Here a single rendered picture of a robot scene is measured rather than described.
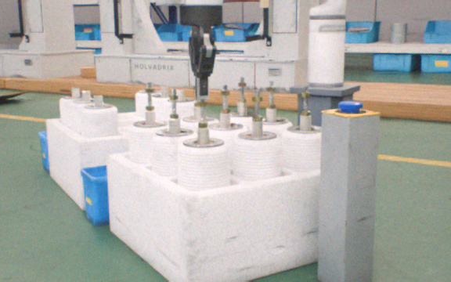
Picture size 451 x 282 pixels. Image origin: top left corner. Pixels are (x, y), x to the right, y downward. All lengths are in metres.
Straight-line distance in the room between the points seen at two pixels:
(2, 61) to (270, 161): 3.70
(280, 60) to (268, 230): 2.17
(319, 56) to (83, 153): 0.64
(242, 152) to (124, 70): 2.76
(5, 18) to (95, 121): 7.32
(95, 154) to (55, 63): 2.97
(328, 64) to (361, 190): 0.55
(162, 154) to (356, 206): 0.38
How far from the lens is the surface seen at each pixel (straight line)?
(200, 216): 0.97
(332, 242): 1.03
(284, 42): 3.23
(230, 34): 6.37
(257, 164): 1.06
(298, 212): 1.09
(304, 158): 1.13
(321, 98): 1.47
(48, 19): 4.38
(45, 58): 4.34
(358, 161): 0.98
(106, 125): 1.50
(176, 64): 3.52
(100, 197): 1.36
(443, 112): 2.87
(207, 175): 1.00
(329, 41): 1.47
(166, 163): 1.10
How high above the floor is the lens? 0.46
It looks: 12 degrees down
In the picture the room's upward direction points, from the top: 1 degrees counter-clockwise
